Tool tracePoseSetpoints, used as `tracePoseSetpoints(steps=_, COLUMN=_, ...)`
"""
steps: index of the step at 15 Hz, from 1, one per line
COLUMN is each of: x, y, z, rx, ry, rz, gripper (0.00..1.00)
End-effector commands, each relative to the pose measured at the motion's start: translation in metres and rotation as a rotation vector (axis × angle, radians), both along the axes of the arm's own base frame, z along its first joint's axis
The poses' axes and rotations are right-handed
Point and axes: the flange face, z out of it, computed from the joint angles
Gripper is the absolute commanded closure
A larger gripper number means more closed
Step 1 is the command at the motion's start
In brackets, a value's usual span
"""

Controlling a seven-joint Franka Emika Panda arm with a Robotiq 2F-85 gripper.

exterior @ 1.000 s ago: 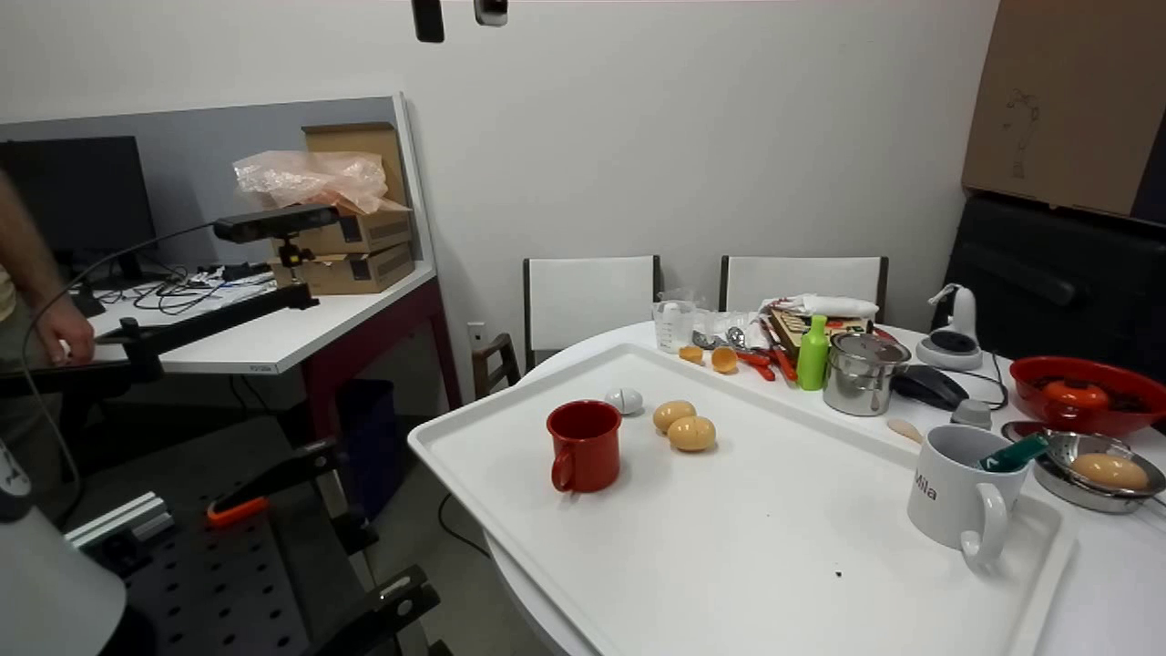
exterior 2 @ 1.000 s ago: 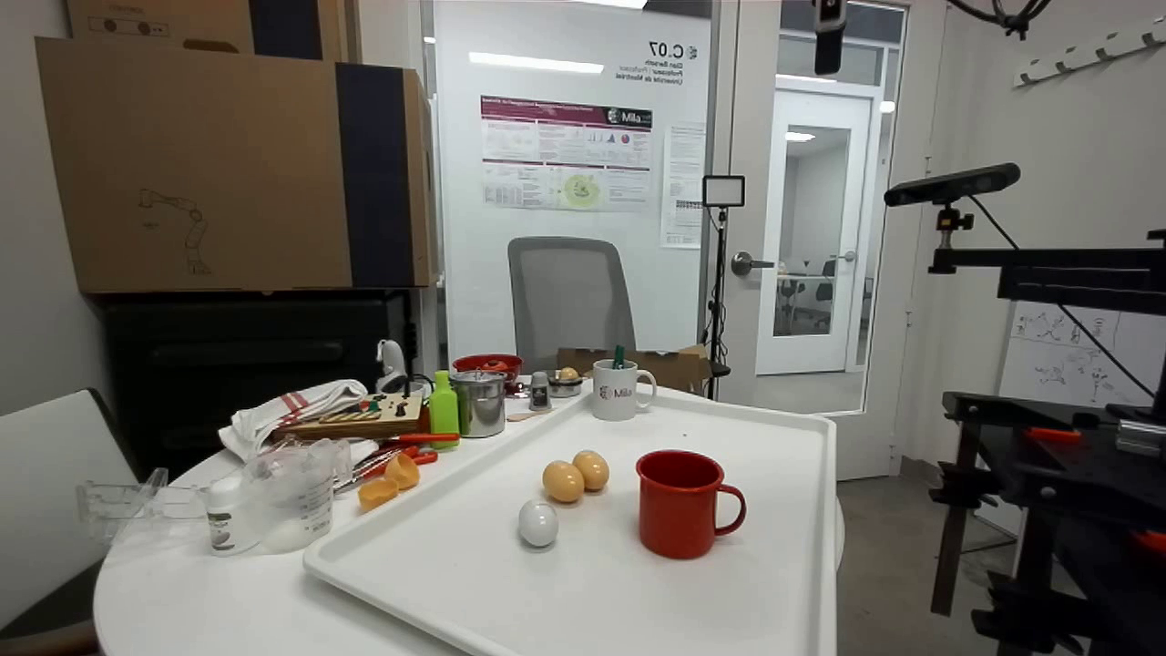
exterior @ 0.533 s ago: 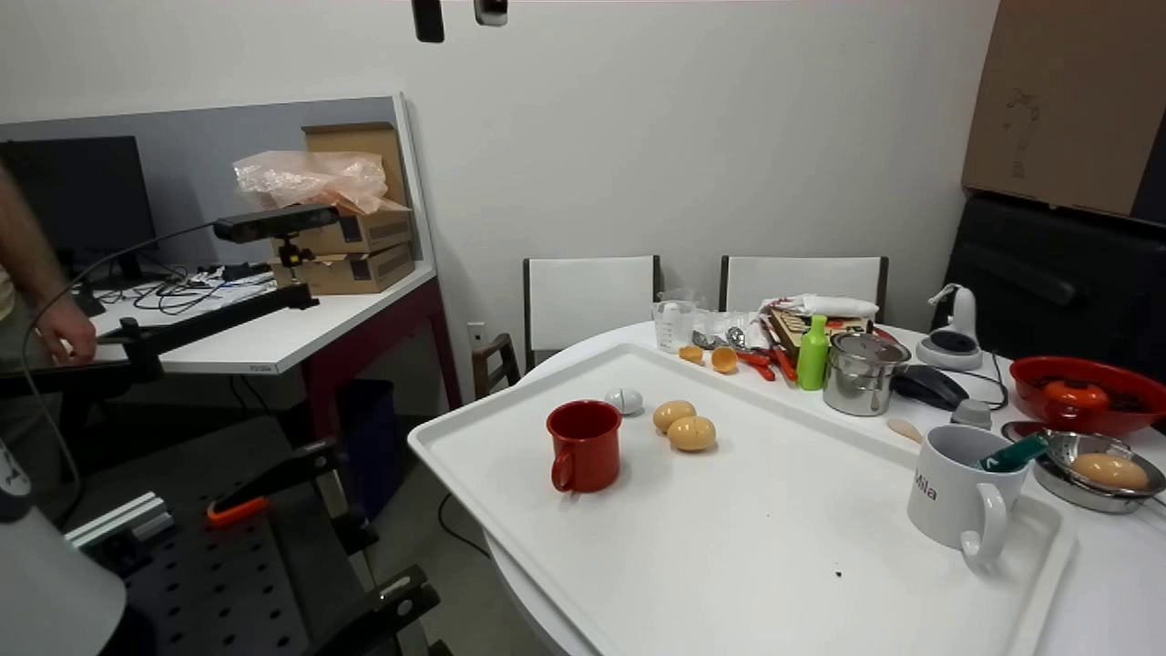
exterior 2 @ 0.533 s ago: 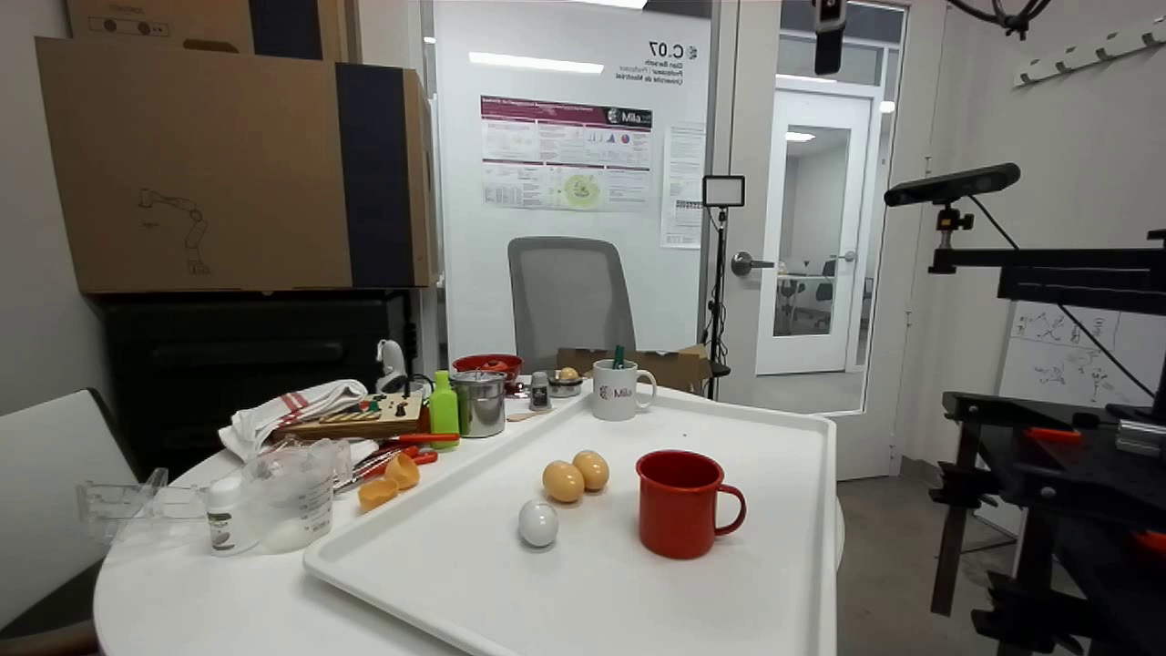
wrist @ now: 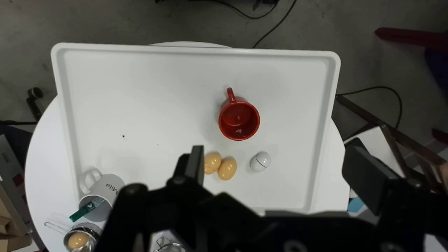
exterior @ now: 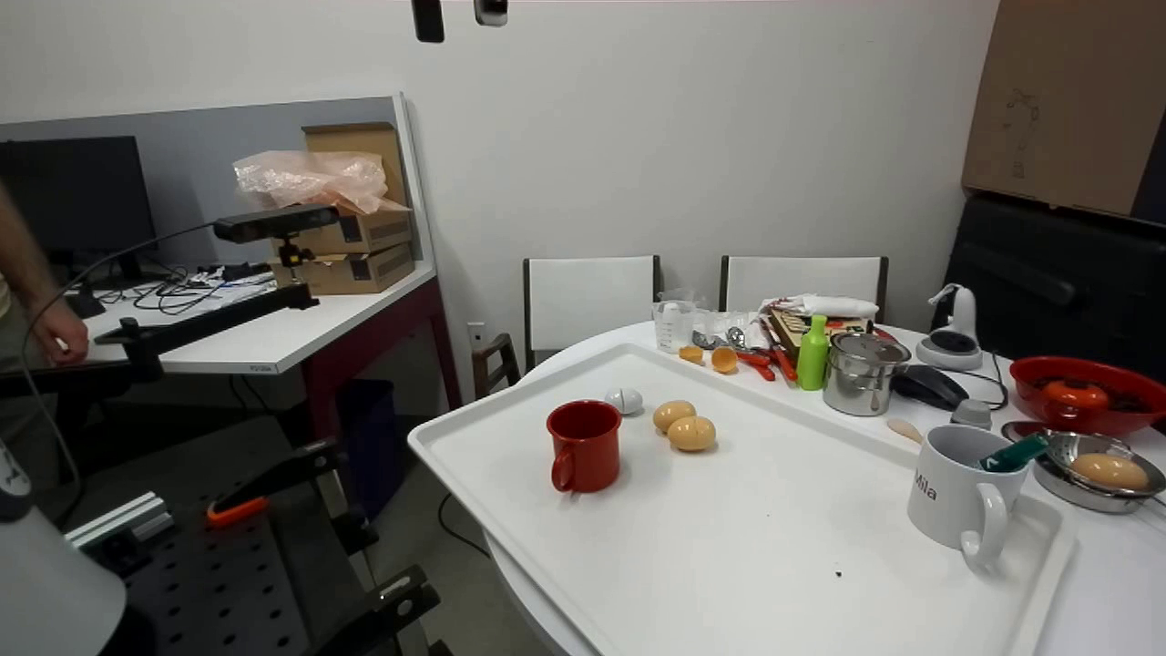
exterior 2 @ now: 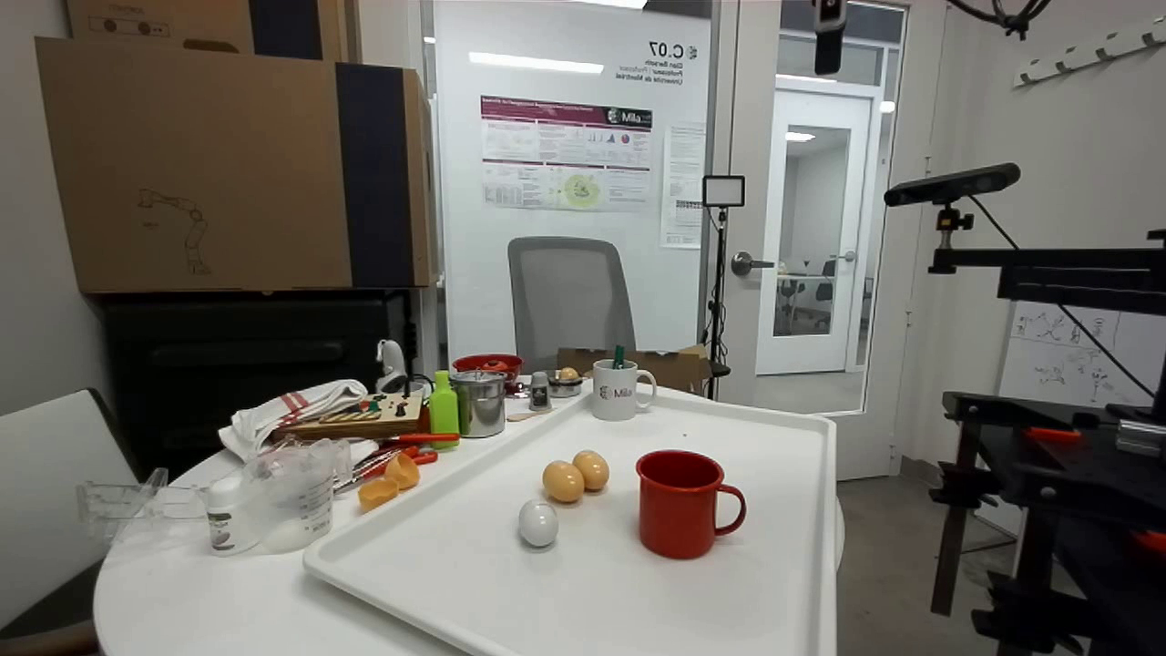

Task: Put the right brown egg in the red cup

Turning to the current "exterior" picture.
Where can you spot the person's bare hand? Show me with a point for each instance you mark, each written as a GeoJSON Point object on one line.
{"type": "Point", "coordinates": [60, 336]}

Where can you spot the clear drinking glass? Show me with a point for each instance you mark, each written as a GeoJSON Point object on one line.
{"type": "Point", "coordinates": [675, 327]}

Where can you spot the white wall outlet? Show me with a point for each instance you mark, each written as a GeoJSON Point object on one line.
{"type": "Point", "coordinates": [474, 334]}

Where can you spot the black cabinet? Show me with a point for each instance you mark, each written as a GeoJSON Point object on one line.
{"type": "Point", "coordinates": [1056, 278]}

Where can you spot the white cone shaped cover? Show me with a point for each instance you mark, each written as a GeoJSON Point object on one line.
{"type": "Point", "coordinates": [47, 595]}

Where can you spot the teal plastic spoon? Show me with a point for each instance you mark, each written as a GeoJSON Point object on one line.
{"type": "Point", "coordinates": [1014, 453]}

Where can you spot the white ceramic mug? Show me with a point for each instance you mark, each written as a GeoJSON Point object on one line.
{"type": "Point", "coordinates": [941, 496]}

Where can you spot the tall cardboard box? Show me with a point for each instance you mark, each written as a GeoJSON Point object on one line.
{"type": "Point", "coordinates": [370, 141]}

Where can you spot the black lever clamp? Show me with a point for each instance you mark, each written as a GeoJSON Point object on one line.
{"type": "Point", "coordinates": [394, 604]}

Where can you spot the black stereo camera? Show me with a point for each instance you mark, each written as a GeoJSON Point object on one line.
{"type": "Point", "coordinates": [273, 225]}

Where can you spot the red enamel cup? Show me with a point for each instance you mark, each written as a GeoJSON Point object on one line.
{"type": "Point", "coordinates": [587, 458]}

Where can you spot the flat cardboard box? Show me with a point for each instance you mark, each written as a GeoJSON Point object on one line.
{"type": "Point", "coordinates": [364, 261]}

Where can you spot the pink plastic bag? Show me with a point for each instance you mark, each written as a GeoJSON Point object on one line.
{"type": "Point", "coordinates": [312, 180]}

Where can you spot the orange toy fruit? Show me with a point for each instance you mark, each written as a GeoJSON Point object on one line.
{"type": "Point", "coordinates": [1076, 396]}

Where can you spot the black perforated breadboard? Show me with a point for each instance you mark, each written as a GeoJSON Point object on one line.
{"type": "Point", "coordinates": [219, 584]}

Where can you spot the large white plastic tray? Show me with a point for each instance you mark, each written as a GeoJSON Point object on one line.
{"type": "Point", "coordinates": [751, 548]}

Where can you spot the small beige pad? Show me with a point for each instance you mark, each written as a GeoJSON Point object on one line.
{"type": "Point", "coordinates": [906, 429]}

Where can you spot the aluminium extrusion bar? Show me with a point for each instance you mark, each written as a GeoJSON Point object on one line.
{"type": "Point", "coordinates": [115, 515]}

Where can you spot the grey desk partition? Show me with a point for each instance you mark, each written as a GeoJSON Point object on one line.
{"type": "Point", "coordinates": [205, 159]}

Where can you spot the large cardboard panel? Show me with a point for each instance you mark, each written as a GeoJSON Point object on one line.
{"type": "Point", "coordinates": [1056, 97]}

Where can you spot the small orange toy food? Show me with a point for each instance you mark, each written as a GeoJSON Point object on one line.
{"type": "Point", "coordinates": [727, 361]}
{"type": "Point", "coordinates": [693, 355]}

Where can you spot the white egg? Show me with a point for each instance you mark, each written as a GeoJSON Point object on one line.
{"type": "Point", "coordinates": [626, 400]}

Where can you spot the white desk gadget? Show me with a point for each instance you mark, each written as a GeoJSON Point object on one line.
{"type": "Point", "coordinates": [966, 312]}

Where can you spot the white plastic packet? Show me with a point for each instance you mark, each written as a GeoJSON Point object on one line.
{"type": "Point", "coordinates": [836, 305]}

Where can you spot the black computer monitor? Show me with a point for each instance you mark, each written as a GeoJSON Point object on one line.
{"type": "Point", "coordinates": [75, 200]}

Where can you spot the person's bare forearm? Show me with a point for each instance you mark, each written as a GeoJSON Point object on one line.
{"type": "Point", "coordinates": [20, 248]}

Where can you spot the beige egg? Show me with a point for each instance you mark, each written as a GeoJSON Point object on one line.
{"type": "Point", "coordinates": [1110, 471]}

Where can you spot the dark folding step stool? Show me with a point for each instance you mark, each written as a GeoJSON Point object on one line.
{"type": "Point", "coordinates": [496, 358]}

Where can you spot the white desk red frame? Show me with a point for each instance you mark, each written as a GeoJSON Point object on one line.
{"type": "Point", "coordinates": [268, 340]}

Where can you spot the white backed chair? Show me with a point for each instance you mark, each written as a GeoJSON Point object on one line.
{"type": "Point", "coordinates": [587, 296]}
{"type": "Point", "coordinates": [804, 278]}

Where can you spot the dark blue bin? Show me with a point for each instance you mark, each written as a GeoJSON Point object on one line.
{"type": "Point", "coordinates": [370, 441]}

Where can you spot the brown egg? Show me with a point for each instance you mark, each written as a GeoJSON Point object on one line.
{"type": "Point", "coordinates": [693, 434]}
{"type": "Point", "coordinates": [668, 412]}

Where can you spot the green plastic bottle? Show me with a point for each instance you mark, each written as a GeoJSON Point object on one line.
{"type": "Point", "coordinates": [813, 358]}

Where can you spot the black metal bar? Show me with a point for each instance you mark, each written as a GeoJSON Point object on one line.
{"type": "Point", "coordinates": [219, 313]}

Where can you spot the red plastic bowl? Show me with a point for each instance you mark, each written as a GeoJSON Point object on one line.
{"type": "Point", "coordinates": [1023, 386]}

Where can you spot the black computer mouse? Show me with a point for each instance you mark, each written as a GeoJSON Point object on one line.
{"type": "Point", "coordinates": [930, 386]}

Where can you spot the brown wooden sticks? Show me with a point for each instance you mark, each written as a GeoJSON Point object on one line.
{"type": "Point", "coordinates": [777, 329]}

